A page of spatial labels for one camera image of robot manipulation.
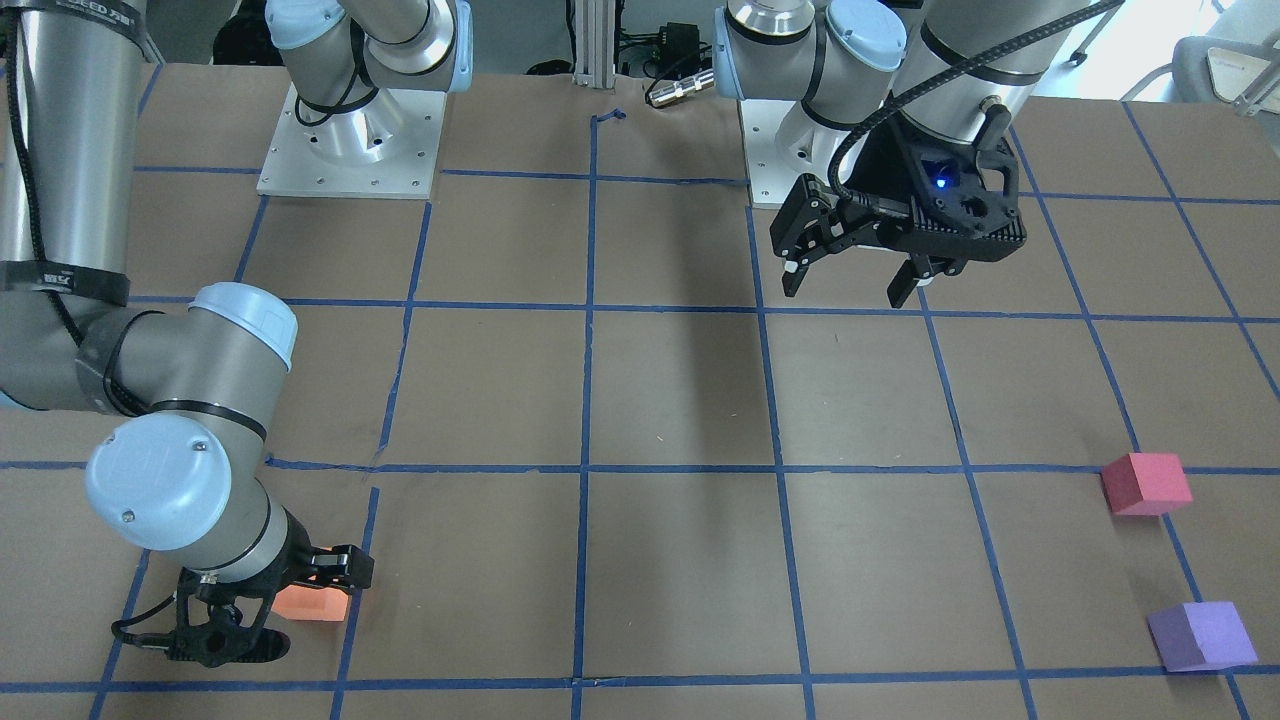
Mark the aluminium frame post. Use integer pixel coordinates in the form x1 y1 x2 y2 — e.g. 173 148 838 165
570 0 621 90

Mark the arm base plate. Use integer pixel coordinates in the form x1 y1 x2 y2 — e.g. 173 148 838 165
739 99 814 210
256 88 449 200

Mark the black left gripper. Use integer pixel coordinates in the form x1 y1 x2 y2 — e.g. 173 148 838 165
769 120 1027 309

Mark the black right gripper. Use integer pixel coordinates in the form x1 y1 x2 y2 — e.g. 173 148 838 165
166 544 375 667

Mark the red foam cube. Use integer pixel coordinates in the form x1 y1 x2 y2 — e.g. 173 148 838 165
1100 452 1194 516

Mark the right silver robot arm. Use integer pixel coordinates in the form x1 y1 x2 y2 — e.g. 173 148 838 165
3 1 374 667

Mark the purple foam cube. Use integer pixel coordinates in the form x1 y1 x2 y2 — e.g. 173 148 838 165
1146 601 1260 673

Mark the orange foam cube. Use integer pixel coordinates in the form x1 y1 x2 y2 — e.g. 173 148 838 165
271 584 351 623

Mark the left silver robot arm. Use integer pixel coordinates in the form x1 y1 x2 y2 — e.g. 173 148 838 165
712 1 1117 307

